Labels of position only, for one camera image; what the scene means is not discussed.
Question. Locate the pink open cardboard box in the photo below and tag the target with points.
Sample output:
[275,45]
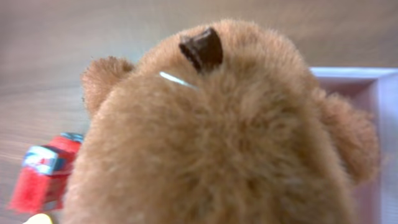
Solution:
[359,106]

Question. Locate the red toy fire truck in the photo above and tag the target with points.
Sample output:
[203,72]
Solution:
[42,181]

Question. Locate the brown plush bear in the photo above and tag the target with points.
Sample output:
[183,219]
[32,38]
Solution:
[219,123]

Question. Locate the yellow cat rattle drum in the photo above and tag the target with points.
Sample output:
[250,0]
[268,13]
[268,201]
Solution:
[41,218]

